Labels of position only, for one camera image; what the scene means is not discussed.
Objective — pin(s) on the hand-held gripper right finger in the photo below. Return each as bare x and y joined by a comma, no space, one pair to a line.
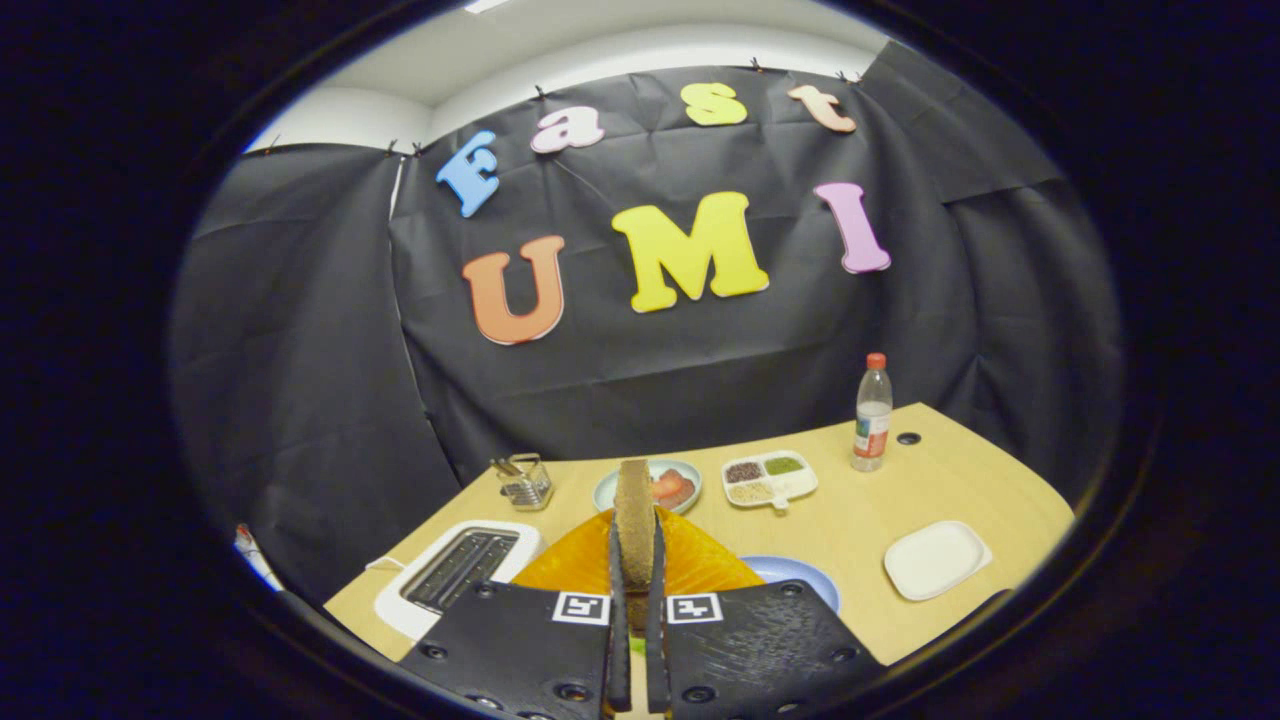
656,640

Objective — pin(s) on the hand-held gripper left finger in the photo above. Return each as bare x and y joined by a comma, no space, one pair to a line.
618,640

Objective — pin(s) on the brown toast slice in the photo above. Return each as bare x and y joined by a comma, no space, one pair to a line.
635,520

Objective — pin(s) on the brown sausage pieces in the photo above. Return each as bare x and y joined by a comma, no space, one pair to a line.
685,495

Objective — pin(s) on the blue plate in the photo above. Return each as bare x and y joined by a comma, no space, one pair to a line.
790,572

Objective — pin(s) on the red tomato slice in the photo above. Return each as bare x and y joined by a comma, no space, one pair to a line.
668,483

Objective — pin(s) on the pale green plate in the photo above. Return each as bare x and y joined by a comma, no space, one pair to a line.
690,470

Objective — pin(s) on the small metal utensil basket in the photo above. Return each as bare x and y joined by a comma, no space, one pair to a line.
528,485

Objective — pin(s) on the white divided seed tray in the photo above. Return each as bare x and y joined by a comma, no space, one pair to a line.
795,485

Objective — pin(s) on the white toaster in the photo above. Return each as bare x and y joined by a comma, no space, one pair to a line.
395,605

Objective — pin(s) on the white square plate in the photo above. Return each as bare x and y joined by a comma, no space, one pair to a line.
935,560

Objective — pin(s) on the clear water bottle red cap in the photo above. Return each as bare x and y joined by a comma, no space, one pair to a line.
872,420

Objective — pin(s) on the red white blue object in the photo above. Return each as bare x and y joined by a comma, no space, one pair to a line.
255,555

